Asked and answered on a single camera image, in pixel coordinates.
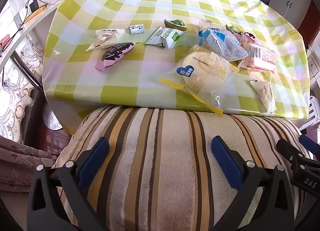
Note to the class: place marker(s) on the clear packet with dark print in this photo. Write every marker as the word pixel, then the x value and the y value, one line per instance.
pixel 106 39

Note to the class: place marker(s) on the clear cracker packet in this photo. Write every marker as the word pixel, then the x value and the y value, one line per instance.
pixel 206 23

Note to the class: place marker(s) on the white slatted stool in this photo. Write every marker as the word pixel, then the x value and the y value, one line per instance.
pixel 312 115

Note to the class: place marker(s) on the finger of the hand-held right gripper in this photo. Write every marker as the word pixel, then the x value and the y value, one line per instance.
pixel 292 155
pixel 311 144

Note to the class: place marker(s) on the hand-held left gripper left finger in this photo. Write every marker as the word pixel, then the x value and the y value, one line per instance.
pixel 93 163

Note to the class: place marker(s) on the large clear bread bag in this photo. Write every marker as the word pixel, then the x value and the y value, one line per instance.
pixel 202 75

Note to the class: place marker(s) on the red white snack packet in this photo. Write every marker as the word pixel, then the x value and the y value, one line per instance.
pixel 261 58

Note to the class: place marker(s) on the white lace cloth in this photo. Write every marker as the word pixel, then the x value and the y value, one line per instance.
pixel 10 100

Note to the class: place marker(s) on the clear packet of white pastry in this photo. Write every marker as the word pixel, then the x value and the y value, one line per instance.
pixel 265 94

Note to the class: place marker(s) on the green white triangular carton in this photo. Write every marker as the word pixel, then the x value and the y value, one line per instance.
pixel 167 37

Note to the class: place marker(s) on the purple white snack packet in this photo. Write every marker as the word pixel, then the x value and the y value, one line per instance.
pixel 246 37

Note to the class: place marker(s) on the small silver candy packet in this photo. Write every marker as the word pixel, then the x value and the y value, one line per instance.
pixel 136 29

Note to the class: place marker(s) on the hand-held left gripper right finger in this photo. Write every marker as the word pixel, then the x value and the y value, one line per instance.
pixel 226 163

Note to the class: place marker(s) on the striped plush blanket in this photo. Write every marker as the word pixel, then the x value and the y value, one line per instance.
pixel 162 158

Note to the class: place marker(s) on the black charger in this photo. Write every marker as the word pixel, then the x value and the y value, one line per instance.
pixel 33 6

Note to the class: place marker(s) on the blue clear snack packet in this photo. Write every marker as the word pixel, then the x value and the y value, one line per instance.
pixel 222 43

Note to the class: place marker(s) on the mauve patterned cloth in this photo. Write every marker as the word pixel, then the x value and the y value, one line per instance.
pixel 22 163

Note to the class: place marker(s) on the green gold snack packet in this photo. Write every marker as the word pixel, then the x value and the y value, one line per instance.
pixel 175 24
pixel 232 28

